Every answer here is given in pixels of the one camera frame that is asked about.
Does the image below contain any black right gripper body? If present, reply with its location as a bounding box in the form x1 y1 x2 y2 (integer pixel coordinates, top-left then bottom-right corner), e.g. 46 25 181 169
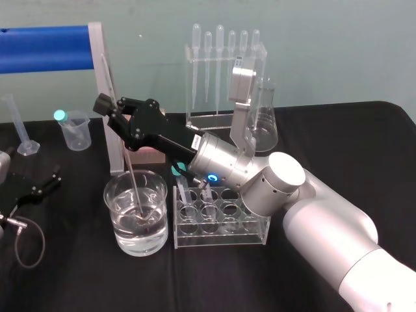
129 98 203 164

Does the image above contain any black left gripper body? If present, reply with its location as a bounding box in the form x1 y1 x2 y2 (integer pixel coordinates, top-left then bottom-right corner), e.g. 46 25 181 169
0 172 33 211

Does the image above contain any thin glass thermometer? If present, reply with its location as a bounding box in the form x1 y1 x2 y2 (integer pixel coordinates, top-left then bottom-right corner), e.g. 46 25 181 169
101 53 146 218

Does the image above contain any small clear plastic beaker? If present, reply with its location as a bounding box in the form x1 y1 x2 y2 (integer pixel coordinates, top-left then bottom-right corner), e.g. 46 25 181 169
59 110 92 151

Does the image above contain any teal capped plastic tube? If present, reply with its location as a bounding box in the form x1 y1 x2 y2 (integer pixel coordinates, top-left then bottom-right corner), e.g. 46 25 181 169
53 109 83 144

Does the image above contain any clear acrylic pipette rack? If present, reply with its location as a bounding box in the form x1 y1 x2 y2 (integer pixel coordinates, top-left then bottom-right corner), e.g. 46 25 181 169
184 41 268 131

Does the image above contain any teal capped test tube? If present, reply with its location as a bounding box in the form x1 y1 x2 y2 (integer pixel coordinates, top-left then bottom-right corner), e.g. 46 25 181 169
170 162 200 226

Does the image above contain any clear glass test tube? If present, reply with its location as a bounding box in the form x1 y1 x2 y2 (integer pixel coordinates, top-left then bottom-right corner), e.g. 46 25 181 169
200 190 217 225

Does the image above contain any glass beaker with water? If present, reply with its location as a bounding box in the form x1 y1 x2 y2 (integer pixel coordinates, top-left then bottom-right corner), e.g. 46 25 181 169
103 170 170 258

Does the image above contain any clear acrylic test tube rack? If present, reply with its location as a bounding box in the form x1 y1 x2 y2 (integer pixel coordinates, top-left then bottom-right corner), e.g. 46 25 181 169
172 184 272 250

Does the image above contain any small brown box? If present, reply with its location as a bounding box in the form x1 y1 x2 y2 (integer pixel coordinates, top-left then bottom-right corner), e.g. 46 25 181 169
129 146 167 167

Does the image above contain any translucent grey upright stand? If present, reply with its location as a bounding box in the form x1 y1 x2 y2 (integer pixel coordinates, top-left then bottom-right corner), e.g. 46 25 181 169
87 21 126 174

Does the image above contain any clear plastic graduated cylinder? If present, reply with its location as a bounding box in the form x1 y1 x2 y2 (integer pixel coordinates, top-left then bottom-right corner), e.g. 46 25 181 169
0 94 41 155

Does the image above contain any blue cylinder bar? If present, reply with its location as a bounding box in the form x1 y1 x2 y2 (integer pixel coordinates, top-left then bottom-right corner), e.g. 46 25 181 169
0 25 94 75

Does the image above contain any clear glass conical flask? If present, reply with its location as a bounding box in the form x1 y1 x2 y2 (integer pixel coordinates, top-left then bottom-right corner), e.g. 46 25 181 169
246 76 280 153

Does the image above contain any black table cloth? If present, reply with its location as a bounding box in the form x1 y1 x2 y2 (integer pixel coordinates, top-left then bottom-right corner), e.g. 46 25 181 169
0 100 416 312

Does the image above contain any thin dark left gripper cable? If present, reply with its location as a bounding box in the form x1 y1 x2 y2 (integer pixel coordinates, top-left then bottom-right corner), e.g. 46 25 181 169
0 213 46 269

